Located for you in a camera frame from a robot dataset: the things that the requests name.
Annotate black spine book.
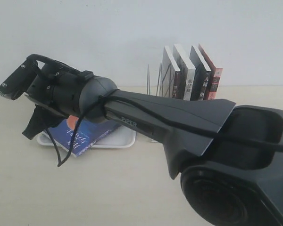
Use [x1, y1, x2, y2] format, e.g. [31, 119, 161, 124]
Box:
[189, 45, 211, 101]

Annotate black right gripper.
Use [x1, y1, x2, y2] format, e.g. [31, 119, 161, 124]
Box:
[22, 66, 85, 139]

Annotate red orange spine book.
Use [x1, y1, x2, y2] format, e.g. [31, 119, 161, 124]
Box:
[198, 44, 223, 100]

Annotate dark brown spine book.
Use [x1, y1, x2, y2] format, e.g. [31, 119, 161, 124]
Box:
[159, 46, 181, 99]

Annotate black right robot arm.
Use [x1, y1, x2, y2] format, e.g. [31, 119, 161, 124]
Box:
[25, 66, 283, 226]

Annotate white wire book rack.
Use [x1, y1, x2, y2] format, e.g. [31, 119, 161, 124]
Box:
[146, 64, 177, 143]

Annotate blue spine book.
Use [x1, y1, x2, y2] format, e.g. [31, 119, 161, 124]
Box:
[43, 115, 120, 157]

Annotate white grey spine book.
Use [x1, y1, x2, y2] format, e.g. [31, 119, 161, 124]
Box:
[173, 44, 196, 101]

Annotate white rectangular plastic tray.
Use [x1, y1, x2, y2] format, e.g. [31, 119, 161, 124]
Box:
[36, 128, 137, 150]

